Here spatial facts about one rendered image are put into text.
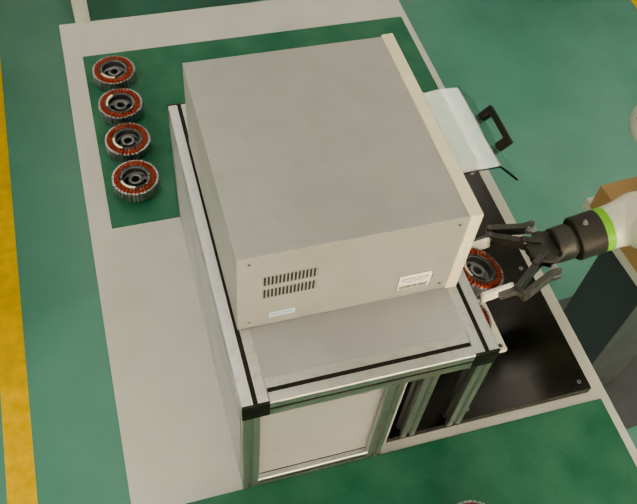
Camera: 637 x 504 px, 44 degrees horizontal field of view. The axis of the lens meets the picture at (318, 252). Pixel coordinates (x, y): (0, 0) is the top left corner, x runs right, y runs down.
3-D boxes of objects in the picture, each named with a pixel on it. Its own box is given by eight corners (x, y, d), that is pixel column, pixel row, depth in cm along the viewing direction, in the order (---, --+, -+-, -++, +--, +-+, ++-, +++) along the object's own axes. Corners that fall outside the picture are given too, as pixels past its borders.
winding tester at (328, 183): (377, 112, 162) (392, 32, 145) (456, 286, 138) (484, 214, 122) (188, 142, 154) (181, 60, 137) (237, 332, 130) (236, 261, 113)
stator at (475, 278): (482, 256, 167) (491, 245, 165) (504, 299, 161) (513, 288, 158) (438, 257, 163) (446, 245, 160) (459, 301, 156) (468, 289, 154)
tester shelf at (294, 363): (370, 91, 172) (373, 75, 168) (494, 362, 135) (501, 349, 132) (168, 120, 163) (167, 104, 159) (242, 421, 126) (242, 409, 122)
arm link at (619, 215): (649, 224, 169) (643, 177, 165) (683, 245, 158) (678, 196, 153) (588, 244, 169) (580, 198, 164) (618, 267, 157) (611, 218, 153)
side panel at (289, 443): (375, 440, 160) (400, 367, 133) (379, 454, 158) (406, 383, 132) (239, 474, 153) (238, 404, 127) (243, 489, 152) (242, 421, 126)
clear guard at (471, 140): (475, 102, 182) (481, 83, 177) (518, 180, 169) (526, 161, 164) (340, 123, 175) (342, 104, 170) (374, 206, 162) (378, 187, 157)
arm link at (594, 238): (590, 198, 160) (612, 233, 154) (582, 231, 169) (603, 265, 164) (562, 208, 159) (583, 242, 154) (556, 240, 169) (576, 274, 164)
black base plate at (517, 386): (474, 171, 204) (476, 166, 202) (588, 392, 169) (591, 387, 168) (299, 202, 194) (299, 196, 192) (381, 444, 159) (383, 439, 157)
